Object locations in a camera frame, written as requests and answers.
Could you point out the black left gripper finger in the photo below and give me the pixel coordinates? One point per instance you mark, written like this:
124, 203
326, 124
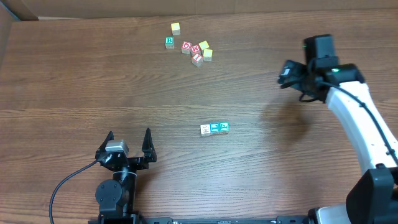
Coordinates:
109, 137
147, 145

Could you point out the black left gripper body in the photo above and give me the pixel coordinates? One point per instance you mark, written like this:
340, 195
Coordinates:
135, 163

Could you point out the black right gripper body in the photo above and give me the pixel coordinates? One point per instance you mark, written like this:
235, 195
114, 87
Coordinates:
303, 86

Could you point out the green letter wooden block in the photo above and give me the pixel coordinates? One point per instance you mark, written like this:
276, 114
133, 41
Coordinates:
224, 127

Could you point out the red I wooden block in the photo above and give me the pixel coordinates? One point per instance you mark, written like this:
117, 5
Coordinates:
197, 60

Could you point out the red M wooden block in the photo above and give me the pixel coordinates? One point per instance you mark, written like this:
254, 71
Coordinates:
195, 49

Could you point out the yellow wooden block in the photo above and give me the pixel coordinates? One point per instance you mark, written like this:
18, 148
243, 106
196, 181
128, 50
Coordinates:
207, 55
204, 45
175, 27

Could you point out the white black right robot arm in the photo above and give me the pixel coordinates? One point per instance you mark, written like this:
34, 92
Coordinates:
343, 89

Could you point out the red O wooden block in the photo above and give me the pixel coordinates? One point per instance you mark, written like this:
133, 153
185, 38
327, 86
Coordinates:
186, 47

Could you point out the green B wooden block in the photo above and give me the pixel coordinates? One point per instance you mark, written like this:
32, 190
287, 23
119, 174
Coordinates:
169, 42

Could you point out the yellow top wooden block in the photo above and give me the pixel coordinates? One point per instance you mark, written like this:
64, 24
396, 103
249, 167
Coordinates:
175, 27

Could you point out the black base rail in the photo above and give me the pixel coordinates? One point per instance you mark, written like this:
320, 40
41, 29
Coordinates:
299, 219

